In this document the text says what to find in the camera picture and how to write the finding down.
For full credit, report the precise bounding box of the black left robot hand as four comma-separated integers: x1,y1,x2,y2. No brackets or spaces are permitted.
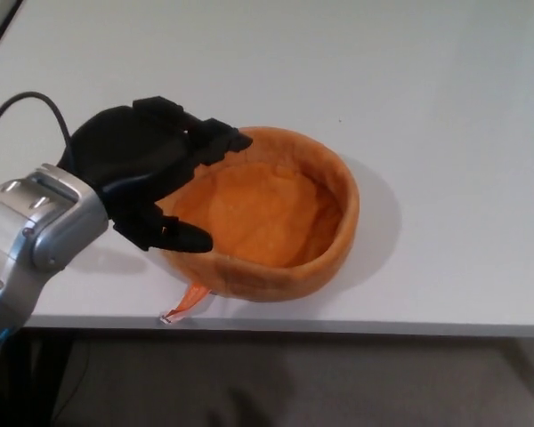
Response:
55,94,255,254

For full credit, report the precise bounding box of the black table leg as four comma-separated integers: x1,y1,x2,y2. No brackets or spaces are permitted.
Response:
6,331,77,427

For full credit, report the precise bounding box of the orange soft plush plate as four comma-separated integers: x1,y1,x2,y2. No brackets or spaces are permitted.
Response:
153,126,361,326

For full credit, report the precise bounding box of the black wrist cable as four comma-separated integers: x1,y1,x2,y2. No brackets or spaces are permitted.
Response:
0,91,75,173

